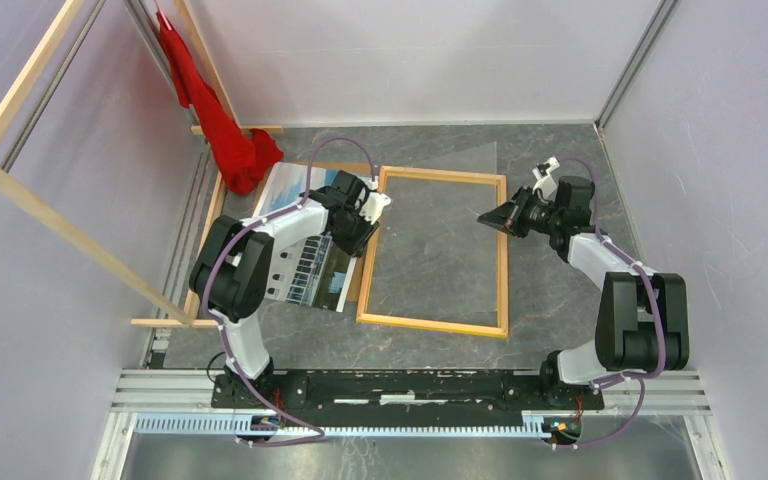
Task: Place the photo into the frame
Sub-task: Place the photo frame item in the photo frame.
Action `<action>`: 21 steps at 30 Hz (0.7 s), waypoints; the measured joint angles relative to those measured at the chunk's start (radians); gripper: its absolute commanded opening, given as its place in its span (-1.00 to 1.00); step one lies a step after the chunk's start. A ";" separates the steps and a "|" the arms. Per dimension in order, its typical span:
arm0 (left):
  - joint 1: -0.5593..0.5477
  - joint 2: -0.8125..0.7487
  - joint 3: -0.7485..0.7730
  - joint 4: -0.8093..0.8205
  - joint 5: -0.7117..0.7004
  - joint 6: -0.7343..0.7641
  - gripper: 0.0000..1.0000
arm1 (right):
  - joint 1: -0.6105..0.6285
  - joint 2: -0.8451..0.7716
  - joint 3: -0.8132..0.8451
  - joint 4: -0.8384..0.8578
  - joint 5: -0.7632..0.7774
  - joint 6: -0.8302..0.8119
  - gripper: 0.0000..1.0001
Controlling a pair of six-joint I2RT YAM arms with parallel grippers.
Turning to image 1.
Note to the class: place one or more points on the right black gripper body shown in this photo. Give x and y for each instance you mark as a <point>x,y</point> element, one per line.
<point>533,215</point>

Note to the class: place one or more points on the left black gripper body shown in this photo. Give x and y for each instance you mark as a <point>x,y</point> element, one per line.
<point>347,239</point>

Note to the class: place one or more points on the brown cardboard backing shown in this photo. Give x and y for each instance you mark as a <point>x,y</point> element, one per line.
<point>356,278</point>

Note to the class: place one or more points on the building photo print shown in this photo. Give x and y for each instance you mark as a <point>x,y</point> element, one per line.
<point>312,272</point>

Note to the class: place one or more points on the clear plastic sheet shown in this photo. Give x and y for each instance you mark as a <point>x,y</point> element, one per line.
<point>434,261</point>

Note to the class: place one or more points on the yellow picture frame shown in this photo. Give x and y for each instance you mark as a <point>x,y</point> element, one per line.
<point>502,327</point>

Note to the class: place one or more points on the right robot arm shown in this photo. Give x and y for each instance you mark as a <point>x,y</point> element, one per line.
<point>642,320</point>

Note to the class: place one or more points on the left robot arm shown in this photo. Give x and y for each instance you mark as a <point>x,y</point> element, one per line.
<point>234,266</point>

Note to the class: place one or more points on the red cloth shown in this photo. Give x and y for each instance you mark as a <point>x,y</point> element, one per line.
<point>242,160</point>

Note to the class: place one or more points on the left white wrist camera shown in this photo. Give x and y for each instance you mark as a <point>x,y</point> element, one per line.
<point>375,202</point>

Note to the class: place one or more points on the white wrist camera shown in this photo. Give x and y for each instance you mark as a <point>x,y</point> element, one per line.
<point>545,181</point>
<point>375,202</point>

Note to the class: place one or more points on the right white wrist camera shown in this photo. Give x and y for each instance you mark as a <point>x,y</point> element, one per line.
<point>545,181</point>

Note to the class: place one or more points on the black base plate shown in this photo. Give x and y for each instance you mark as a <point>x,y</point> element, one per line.
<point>406,398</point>

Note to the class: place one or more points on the aluminium rail base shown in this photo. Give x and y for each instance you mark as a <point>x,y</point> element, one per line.
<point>162,423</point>

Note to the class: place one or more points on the wooden rack frame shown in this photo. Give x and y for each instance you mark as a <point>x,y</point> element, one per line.
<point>27,201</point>

